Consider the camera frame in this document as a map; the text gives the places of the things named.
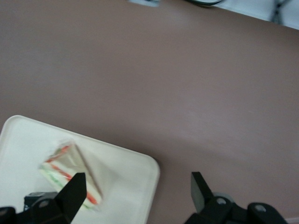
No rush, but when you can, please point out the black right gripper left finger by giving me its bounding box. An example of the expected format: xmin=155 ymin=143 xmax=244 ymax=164
xmin=0 ymin=172 xmax=87 ymax=224

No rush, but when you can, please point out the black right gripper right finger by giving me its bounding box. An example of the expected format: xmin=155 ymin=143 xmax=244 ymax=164
xmin=184 ymin=172 xmax=288 ymax=224

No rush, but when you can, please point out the triangular sandwich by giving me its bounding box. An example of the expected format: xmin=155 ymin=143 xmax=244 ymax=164
xmin=38 ymin=139 xmax=104 ymax=212

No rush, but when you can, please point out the beige plastic tray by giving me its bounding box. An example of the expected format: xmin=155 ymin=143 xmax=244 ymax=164
xmin=0 ymin=115 xmax=161 ymax=224

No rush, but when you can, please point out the long black floor cable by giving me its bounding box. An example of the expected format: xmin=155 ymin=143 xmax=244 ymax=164
xmin=184 ymin=0 xmax=225 ymax=7

